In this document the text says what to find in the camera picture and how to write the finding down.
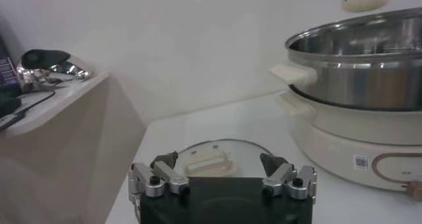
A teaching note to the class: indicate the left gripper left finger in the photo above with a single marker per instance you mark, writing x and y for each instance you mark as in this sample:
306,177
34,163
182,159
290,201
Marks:
165,176

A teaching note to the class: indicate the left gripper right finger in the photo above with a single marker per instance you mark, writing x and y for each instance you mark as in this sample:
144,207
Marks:
282,176

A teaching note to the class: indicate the round glass pot lid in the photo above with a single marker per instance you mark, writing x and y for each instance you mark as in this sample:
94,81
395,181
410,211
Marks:
230,153

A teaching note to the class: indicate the stainless steel steamer basket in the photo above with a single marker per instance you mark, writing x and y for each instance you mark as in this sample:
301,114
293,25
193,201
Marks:
356,83

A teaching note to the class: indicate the white work table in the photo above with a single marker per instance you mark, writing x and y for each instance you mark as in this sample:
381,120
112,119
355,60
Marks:
250,120

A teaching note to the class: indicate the cream electric cooker pot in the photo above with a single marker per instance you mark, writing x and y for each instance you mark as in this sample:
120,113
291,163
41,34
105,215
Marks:
336,139

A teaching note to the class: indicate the white side table with mouse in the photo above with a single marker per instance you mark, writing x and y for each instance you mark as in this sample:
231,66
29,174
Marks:
82,139

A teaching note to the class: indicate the chrome and black headset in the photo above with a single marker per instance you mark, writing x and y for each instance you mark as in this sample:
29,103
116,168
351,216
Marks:
46,60

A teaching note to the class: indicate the black computer mouse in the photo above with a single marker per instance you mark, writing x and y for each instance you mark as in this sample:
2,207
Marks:
8,105

